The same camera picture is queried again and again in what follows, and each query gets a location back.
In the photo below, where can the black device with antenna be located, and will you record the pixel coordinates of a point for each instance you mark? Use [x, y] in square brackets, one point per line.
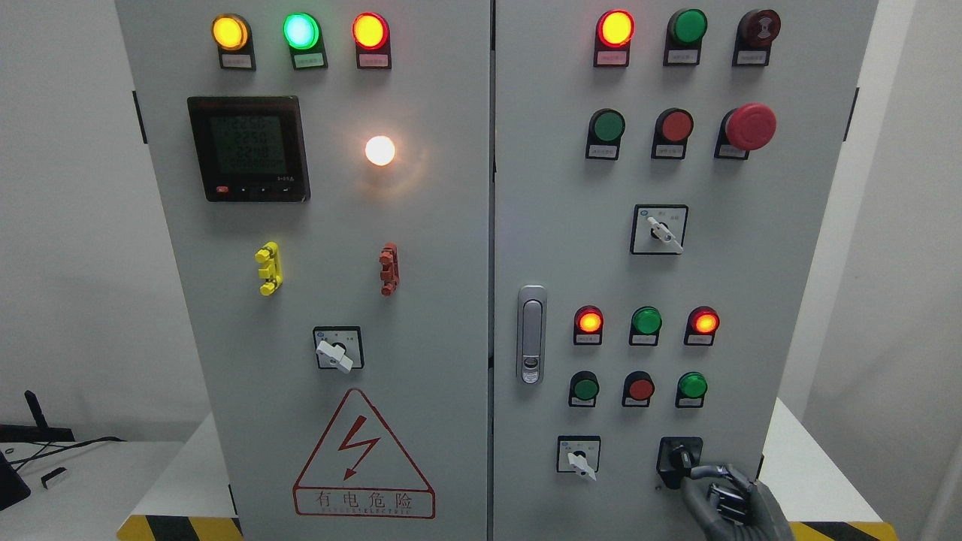
[40, 431]

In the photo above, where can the white selector switch left door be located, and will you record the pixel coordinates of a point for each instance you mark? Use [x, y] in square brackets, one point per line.
[339, 348]

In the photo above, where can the red lit indicator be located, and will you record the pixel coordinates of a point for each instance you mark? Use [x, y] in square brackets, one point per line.
[702, 324]
[614, 32]
[588, 326]

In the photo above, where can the green indicator middle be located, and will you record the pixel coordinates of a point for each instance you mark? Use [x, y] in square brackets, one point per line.
[645, 327]

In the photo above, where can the white selector switch upper right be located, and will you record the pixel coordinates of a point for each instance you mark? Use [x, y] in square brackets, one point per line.
[658, 229]

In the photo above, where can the red push button upper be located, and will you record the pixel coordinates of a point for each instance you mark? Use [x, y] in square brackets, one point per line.
[671, 132]

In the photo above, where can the red lit indicator middle right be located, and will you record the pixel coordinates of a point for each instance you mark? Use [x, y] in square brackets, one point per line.
[702, 324]

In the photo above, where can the red lit indicator top right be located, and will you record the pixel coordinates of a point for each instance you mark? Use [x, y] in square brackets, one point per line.
[614, 32]

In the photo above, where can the white selector switch lower right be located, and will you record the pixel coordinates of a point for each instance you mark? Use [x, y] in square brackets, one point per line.
[578, 455]

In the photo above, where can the black digital power meter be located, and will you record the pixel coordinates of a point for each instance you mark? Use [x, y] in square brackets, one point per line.
[250, 148]

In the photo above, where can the white usb dongle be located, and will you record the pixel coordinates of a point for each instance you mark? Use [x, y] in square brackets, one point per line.
[53, 477]

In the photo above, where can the green indicator top right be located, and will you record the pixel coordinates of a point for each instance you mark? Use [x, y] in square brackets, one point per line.
[683, 42]

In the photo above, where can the red high voltage warning sticker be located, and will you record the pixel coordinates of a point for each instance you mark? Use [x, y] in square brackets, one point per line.
[359, 468]

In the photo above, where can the red emergency stop mushroom button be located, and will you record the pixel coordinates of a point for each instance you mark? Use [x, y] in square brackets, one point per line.
[744, 129]

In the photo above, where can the green push button lower left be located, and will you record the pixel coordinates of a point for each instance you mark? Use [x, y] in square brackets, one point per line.
[583, 389]

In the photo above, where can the dark red buzzer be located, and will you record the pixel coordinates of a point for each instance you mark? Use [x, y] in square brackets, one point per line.
[756, 32]

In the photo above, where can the grey electrical cabinet right door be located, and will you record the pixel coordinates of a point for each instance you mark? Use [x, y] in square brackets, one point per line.
[565, 222]

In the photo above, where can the red terminal connector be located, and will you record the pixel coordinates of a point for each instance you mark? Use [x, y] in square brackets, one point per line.
[389, 273]

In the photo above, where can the red push button lower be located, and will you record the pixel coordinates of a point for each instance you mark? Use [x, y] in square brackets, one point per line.
[638, 389]

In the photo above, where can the yellow terminal connector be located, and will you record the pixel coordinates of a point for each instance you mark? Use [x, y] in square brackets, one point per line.
[270, 270]

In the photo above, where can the grey electrical cabinet door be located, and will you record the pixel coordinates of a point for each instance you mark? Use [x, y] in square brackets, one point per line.
[426, 347]
[565, 222]

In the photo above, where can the green push button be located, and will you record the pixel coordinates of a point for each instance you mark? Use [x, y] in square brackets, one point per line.
[583, 389]
[605, 130]

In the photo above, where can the silver door latch handle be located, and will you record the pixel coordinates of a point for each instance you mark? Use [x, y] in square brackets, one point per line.
[530, 318]

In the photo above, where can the red lit indicator left door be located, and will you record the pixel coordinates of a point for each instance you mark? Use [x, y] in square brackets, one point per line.
[373, 48]

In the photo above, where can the green indicator lower right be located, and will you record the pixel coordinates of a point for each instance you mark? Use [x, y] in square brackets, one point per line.
[691, 390]

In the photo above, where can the black rotary knob switch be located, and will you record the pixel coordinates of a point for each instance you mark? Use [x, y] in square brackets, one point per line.
[676, 457]

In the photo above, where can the yellow indicator light top left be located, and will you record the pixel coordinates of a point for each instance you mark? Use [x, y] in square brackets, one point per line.
[234, 41]

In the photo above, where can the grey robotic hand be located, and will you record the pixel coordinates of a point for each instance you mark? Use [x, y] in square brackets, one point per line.
[728, 505]

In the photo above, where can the green lit indicator light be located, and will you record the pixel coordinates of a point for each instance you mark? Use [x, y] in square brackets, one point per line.
[304, 38]

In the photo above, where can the grey electrical cabinet left door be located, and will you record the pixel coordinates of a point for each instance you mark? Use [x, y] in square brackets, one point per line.
[426, 347]

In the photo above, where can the white selector switch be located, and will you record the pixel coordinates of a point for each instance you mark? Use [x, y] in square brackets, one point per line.
[658, 229]
[578, 455]

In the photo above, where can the green push button upper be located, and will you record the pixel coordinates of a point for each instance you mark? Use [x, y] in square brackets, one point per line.
[605, 130]

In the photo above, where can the black monitor stand corner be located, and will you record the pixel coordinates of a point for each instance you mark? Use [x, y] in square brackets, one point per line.
[13, 487]

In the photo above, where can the white lit indicator lamp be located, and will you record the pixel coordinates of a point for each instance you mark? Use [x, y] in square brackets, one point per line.
[380, 150]

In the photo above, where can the red push button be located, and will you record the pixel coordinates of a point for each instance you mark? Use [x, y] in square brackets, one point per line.
[638, 389]
[671, 132]

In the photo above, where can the red lit indicator middle left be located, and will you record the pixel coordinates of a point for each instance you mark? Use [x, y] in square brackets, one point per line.
[588, 326]

